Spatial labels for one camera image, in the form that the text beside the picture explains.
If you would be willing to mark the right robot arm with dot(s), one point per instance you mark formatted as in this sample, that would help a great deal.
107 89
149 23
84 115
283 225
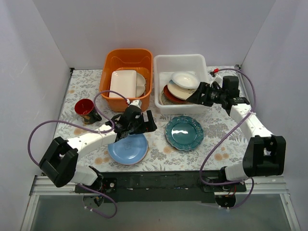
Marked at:
265 153

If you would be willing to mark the white translucent plastic bin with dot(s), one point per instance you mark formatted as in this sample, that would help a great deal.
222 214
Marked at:
164 66

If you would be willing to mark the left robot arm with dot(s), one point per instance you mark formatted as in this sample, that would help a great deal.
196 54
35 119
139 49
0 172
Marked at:
60 161

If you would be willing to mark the cream green plate with sprig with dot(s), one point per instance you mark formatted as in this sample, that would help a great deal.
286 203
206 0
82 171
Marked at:
178 103

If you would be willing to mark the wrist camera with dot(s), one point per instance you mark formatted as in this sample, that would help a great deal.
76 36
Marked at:
216 78
137 103

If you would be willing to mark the cream rectangular plate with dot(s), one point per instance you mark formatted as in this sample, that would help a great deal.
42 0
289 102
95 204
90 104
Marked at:
124 82

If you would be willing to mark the white round plate in bin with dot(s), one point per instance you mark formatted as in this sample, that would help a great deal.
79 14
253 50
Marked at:
140 85

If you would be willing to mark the orange plastic bin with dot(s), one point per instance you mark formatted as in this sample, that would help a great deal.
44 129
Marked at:
140 60

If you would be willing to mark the blue beige plate with sprig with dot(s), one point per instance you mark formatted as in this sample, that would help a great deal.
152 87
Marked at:
179 92

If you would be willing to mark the speckled oval plate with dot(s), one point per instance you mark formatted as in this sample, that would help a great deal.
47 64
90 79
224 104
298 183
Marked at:
164 100

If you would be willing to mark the white plate with blue rim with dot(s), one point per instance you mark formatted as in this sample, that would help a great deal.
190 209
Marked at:
185 80

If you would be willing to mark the floral table mat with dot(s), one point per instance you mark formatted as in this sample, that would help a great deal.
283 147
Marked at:
161 156

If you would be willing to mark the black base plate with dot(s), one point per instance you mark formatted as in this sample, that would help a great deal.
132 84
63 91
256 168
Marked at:
159 186

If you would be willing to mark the red and black mug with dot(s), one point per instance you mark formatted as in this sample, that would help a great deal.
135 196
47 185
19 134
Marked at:
86 110

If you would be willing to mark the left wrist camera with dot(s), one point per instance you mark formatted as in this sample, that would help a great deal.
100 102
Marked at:
137 103

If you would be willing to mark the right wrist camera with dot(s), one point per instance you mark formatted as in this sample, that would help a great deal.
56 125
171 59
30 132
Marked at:
216 78

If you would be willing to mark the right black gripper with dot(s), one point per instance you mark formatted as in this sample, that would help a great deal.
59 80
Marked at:
205 94

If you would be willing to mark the teal scalloped plate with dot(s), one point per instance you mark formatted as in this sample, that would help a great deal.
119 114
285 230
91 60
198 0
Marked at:
184 133

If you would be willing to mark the red-brown round plate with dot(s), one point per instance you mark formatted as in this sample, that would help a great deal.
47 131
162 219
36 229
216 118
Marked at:
170 96

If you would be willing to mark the blue round plate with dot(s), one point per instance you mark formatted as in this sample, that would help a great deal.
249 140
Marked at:
130 150

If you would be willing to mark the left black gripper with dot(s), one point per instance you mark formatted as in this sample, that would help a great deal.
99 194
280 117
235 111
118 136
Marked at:
143 122

